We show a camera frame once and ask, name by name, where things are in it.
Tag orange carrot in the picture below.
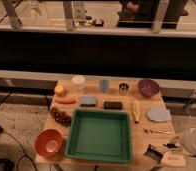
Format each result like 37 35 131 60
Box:
55 98 77 104

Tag light blue cup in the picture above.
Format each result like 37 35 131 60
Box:
99 79 110 93

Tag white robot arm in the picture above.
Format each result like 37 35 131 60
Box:
180 127 196 156

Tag small orange fruit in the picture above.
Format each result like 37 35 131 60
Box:
54 85 65 97

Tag yellow banana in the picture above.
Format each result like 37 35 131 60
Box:
133 100 141 123

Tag purple bowl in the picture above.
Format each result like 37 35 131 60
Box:
138 79 160 98

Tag white lidded cup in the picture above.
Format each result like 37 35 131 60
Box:
72 75 86 92

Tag blue sponge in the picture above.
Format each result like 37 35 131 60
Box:
80 96 97 107

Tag green plastic tray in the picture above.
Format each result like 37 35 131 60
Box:
65 110 132 163

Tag grey blue cloth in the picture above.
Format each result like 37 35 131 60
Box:
146 107 171 123

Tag bunch of dark grapes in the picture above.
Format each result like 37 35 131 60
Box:
50 107 71 127

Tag black rectangular block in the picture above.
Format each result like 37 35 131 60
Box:
104 101 123 110

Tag black dish brush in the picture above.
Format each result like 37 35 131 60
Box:
144 144 169 163

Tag small metal fork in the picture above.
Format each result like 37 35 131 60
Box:
143 129 171 134

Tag orange plastic bowl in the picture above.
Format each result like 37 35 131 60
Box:
35 129 64 158

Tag black handled tool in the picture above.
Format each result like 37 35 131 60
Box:
163 143 179 148

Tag black floor cable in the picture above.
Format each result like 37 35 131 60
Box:
0 122 40 171

